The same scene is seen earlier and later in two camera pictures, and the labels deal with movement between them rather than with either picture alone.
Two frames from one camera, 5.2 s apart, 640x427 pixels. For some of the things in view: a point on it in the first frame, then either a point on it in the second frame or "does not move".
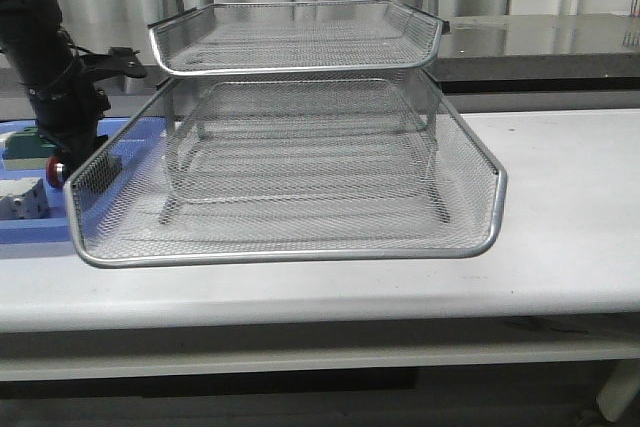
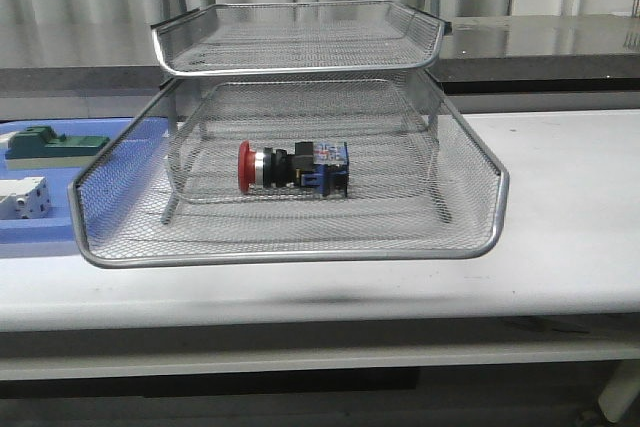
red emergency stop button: (55, 172) -> (318, 168)
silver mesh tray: (256, 168) does not move
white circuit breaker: (23, 199) does not move
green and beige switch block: (27, 149) does not move
